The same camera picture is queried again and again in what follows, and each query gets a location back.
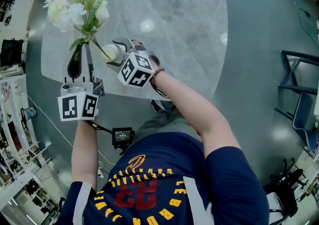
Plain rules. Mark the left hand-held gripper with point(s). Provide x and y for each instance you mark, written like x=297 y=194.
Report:
x=74 y=105

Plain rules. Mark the black mesh office chair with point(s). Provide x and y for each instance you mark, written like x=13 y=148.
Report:
x=11 y=52

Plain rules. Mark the mesh trash bin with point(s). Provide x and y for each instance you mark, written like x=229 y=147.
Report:
x=29 y=113

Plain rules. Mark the black metal frame stand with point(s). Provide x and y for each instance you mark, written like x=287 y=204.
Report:
x=296 y=87

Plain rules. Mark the person's right forearm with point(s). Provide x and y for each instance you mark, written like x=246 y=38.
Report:
x=197 y=112

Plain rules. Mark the white flowers bouquet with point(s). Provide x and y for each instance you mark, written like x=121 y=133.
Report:
x=67 y=12

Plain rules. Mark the person's black shoe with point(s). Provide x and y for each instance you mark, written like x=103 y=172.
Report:
x=156 y=105

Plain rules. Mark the person's left forearm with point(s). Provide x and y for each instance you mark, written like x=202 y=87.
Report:
x=83 y=154

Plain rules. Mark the grey marble table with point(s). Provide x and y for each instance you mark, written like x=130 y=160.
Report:
x=174 y=32

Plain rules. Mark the person's navy jersey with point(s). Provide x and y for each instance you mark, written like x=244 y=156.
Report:
x=174 y=186

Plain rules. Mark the blue chair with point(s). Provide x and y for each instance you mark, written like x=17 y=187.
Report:
x=304 y=122

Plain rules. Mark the black and white office chair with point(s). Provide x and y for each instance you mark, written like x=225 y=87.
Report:
x=286 y=194

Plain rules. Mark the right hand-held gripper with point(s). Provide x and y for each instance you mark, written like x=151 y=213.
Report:
x=135 y=71

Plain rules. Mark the white vase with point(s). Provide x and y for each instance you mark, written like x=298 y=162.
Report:
x=114 y=51

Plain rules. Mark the person's right hand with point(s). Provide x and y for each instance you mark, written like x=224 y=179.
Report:
x=154 y=62

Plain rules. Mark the white shelf unit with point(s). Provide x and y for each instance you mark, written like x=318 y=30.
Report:
x=17 y=156

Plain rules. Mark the person's grey trousers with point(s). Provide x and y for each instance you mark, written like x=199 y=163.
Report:
x=169 y=124

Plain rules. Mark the white power strip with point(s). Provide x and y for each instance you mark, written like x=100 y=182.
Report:
x=100 y=173

